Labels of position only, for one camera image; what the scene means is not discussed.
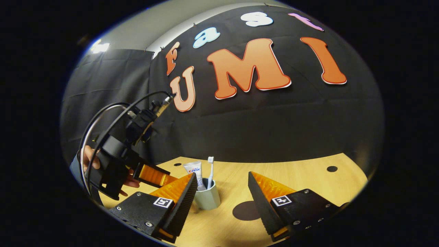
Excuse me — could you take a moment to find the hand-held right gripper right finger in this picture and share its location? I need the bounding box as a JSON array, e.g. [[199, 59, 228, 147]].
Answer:
[[248, 171, 343, 242]]

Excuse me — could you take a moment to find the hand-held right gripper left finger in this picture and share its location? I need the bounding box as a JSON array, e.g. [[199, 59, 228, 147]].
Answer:
[[109, 172, 198, 244]]

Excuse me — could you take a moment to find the dark brown round coaster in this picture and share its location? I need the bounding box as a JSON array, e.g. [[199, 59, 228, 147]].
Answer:
[[233, 201, 263, 221]]

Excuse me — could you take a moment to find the light blue cup wooden handle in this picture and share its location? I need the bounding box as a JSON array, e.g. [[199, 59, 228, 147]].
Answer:
[[192, 178, 222, 210]]

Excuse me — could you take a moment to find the white toothpaste tube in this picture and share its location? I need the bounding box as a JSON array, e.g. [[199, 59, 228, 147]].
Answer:
[[183, 161, 207, 191]]

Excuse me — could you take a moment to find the white toothbrush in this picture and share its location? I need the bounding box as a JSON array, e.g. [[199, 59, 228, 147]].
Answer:
[[207, 156, 215, 190]]

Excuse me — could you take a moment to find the wooden desktop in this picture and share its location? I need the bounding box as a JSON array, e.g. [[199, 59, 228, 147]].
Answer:
[[98, 153, 369, 247]]

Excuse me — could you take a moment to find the plain black curtain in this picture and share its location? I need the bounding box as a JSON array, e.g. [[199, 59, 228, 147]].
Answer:
[[61, 49, 155, 165]]

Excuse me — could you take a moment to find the black backdrop cloth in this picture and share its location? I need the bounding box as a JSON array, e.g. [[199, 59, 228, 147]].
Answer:
[[147, 4, 384, 168]]

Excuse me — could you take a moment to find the ceiling light panel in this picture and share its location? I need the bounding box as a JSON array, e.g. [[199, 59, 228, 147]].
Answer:
[[90, 40, 111, 54]]

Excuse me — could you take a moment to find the white cable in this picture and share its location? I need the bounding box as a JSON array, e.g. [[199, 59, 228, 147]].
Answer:
[[78, 103, 138, 198]]

